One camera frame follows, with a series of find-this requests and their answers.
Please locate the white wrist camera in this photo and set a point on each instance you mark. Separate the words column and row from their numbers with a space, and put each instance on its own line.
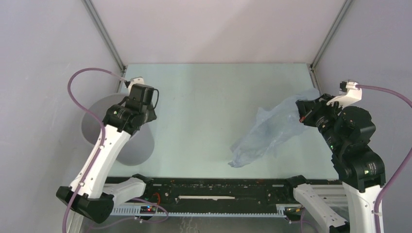
column 130, row 83
column 349, row 94

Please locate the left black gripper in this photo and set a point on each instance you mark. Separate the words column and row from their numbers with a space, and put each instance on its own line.
column 152, row 115

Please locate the grey plastic trash bin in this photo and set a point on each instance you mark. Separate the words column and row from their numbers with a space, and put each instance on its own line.
column 136, row 151

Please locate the aluminium frame post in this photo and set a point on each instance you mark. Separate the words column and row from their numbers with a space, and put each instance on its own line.
column 99, row 24
column 331, row 32

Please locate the left aluminium frame post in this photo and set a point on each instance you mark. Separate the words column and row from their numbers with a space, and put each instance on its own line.
column 99, row 24

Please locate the blue plastic trash bag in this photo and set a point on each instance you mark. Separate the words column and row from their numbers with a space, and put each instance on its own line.
column 270, row 129

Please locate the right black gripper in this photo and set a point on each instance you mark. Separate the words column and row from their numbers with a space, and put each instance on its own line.
column 307, row 108

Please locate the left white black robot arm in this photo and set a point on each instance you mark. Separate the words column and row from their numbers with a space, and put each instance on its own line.
column 86, row 194

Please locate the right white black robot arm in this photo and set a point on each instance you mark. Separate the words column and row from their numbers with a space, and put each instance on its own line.
column 347, row 131

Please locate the right aluminium frame post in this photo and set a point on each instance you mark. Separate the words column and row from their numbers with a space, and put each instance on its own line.
column 331, row 32

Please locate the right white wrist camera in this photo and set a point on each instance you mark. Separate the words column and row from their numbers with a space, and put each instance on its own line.
column 349, row 94

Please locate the small electronics board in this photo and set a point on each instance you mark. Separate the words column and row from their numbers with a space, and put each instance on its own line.
column 146, row 209

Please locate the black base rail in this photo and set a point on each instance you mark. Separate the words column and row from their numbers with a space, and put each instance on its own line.
column 224, row 195

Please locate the white slotted cable duct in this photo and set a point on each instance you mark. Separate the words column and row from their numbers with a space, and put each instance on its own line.
column 133, row 210

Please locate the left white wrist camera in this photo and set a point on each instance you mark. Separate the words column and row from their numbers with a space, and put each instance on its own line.
column 130, row 83

